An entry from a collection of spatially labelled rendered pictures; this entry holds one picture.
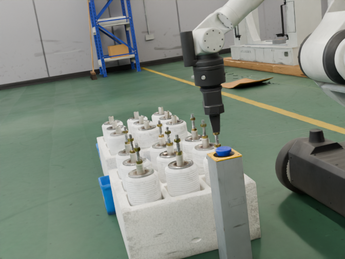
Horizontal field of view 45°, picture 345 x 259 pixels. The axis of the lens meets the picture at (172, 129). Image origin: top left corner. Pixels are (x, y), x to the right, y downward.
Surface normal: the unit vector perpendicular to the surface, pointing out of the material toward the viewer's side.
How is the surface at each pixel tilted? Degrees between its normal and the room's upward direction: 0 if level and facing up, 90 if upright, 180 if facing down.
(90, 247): 0
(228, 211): 90
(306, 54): 77
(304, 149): 46
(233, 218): 90
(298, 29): 90
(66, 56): 90
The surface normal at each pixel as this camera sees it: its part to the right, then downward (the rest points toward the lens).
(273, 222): -0.14, -0.96
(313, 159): -0.78, -0.53
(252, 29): 0.17, -0.25
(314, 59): -0.96, 0.14
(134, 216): 0.25, 0.20
